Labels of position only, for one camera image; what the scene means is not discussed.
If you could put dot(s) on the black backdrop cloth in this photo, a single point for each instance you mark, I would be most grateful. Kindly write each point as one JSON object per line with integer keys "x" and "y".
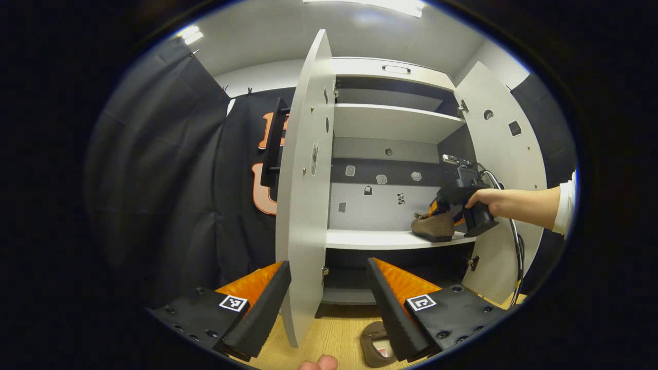
{"x": 550, "y": 128}
{"x": 169, "y": 180}

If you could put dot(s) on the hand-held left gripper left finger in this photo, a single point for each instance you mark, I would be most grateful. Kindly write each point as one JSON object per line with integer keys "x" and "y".
{"x": 267, "y": 308}

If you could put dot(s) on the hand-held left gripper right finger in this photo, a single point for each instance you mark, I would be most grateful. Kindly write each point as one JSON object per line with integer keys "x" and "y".
{"x": 390, "y": 313}

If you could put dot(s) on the narrow ceiling light strip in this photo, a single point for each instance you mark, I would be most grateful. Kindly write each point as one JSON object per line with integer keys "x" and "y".
{"x": 190, "y": 35}

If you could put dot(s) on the brown fuzzy shoe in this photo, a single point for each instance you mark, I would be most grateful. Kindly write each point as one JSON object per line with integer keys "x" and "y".
{"x": 372, "y": 354}
{"x": 434, "y": 227}

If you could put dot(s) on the white shoe cabinet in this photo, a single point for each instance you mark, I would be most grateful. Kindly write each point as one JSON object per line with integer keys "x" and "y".
{"x": 390, "y": 123}

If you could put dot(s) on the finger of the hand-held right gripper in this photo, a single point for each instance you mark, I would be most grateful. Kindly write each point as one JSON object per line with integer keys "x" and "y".
{"x": 434, "y": 208}
{"x": 459, "y": 221}

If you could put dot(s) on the white shoe cabinet door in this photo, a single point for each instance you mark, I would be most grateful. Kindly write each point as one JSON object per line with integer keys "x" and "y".
{"x": 506, "y": 154}
{"x": 303, "y": 231}

